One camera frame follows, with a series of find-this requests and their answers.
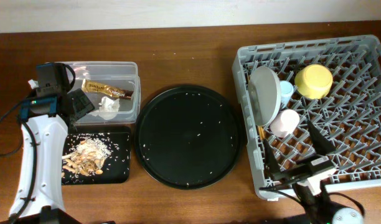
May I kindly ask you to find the round black tray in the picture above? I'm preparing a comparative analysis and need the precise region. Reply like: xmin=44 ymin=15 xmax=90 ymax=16
xmin=133 ymin=85 xmax=245 ymax=190

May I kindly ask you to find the clear plastic bin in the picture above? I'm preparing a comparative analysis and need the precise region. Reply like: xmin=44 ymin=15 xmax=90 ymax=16
xmin=66 ymin=61 xmax=141 ymax=126

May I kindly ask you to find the blue plastic cup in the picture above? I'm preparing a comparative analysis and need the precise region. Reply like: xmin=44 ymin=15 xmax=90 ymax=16
xmin=280 ymin=80 xmax=294 ymax=109

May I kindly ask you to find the black rectangular tray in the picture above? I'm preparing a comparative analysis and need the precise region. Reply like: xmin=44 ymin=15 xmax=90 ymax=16
xmin=61 ymin=125 xmax=132 ymax=186

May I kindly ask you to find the pink plastic cup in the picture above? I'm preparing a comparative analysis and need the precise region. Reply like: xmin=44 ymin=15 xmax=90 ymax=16
xmin=270 ymin=109 xmax=300 ymax=138

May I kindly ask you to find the grey dishwasher rack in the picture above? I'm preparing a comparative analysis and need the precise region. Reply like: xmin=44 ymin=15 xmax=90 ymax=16
xmin=232 ymin=35 xmax=381 ymax=200

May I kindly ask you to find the brown coffee sachet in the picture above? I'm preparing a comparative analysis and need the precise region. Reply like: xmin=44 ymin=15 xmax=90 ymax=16
xmin=82 ymin=80 xmax=133 ymax=100

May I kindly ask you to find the crumpled white tissue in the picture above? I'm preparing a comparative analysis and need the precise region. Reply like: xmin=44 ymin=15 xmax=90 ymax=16
xmin=90 ymin=96 xmax=120 ymax=120

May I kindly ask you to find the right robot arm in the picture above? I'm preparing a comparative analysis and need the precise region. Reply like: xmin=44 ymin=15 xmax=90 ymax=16
xmin=260 ymin=121 xmax=365 ymax=224

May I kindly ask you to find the wooden chopstick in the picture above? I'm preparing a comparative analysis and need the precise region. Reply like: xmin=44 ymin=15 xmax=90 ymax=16
xmin=257 ymin=126 xmax=265 ymax=141

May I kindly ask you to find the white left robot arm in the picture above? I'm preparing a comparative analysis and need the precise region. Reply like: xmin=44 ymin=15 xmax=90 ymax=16
xmin=9 ymin=62 xmax=95 ymax=222

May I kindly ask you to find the peanut shells and rice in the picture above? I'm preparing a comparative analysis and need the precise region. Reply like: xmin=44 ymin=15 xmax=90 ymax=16
xmin=61 ymin=133 xmax=131 ymax=180

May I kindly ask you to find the light grey plate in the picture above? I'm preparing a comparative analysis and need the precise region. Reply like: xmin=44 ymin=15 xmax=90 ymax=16
xmin=248 ymin=66 xmax=281 ymax=126

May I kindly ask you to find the yellow bowl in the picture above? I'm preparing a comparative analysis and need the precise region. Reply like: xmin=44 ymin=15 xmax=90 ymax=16
xmin=294 ymin=64 xmax=333 ymax=100

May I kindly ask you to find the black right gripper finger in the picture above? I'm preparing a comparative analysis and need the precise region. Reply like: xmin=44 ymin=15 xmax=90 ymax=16
xmin=263 ymin=139 xmax=281 ymax=174
xmin=307 ymin=121 xmax=336 ymax=156

